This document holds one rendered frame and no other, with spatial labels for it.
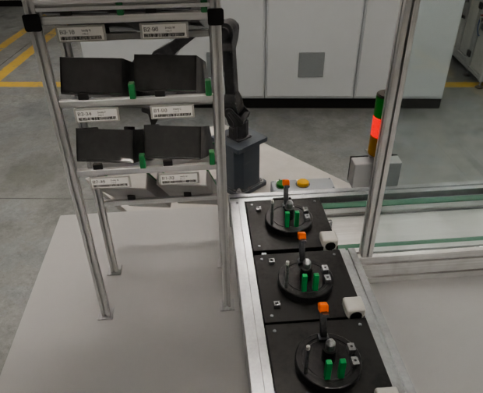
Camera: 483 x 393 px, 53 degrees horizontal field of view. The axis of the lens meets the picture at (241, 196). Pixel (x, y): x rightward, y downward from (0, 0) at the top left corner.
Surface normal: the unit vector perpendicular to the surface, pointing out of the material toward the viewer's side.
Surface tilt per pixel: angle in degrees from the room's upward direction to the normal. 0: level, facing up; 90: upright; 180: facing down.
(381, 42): 90
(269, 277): 0
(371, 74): 90
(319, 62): 90
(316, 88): 90
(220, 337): 0
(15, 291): 0
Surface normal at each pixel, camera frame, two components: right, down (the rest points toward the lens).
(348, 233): -0.01, -0.82
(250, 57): -0.03, 0.57
